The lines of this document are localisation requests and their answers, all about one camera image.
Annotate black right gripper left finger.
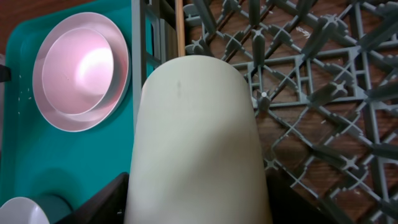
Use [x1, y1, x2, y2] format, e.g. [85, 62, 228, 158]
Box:
[56, 172, 129, 224]

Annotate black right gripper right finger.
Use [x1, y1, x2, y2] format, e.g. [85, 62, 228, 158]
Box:
[266, 174, 336, 224]

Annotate small grey bowl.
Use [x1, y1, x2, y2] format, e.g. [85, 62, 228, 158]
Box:
[0, 197, 50, 224]

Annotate pale green cup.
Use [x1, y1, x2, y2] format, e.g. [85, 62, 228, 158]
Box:
[124, 55, 272, 223]

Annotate grey dishwasher rack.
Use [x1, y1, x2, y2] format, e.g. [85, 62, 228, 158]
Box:
[144, 0, 397, 223]

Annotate teal plastic tray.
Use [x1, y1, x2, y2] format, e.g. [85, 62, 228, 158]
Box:
[0, 0, 162, 224]

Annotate large pink plate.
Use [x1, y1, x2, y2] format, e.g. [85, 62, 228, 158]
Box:
[32, 12, 131, 132]

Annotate wooden chopstick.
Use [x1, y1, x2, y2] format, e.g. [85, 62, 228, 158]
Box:
[175, 0, 185, 57]

